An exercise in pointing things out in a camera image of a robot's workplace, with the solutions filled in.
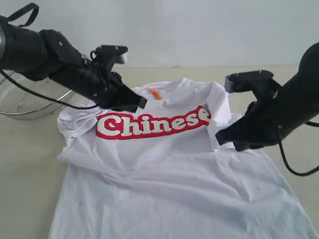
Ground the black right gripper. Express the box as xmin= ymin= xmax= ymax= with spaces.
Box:
xmin=215 ymin=99 xmax=284 ymax=151

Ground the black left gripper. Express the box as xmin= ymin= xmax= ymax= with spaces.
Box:
xmin=49 ymin=59 xmax=147 ymax=113

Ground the white t-shirt red lettering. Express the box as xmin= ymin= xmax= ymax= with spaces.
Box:
xmin=49 ymin=78 xmax=318 ymax=239

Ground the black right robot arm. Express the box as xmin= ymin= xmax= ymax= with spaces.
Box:
xmin=215 ymin=43 xmax=319 ymax=151

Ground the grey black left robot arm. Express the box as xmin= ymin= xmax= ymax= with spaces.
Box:
xmin=0 ymin=16 xmax=147 ymax=113

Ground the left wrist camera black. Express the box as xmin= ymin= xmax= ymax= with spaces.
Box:
xmin=90 ymin=45 xmax=129 ymax=74

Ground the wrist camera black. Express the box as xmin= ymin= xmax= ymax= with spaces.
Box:
xmin=90 ymin=45 xmax=129 ymax=74
xmin=224 ymin=70 xmax=281 ymax=101

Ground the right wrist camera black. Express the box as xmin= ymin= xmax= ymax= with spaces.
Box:
xmin=224 ymin=70 xmax=281 ymax=101

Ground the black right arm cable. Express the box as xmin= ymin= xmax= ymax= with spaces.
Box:
xmin=278 ymin=120 xmax=319 ymax=176

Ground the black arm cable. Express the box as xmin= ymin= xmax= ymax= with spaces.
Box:
xmin=0 ymin=2 xmax=100 ymax=110
xmin=278 ymin=120 xmax=319 ymax=176

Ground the metal wire mesh basket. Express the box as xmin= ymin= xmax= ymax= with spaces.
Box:
xmin=0 ymin=71 xmax=74 ymax=120

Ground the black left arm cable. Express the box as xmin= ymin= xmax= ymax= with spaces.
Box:
xmin=0 ymin=2 xmax=100 ymax=110

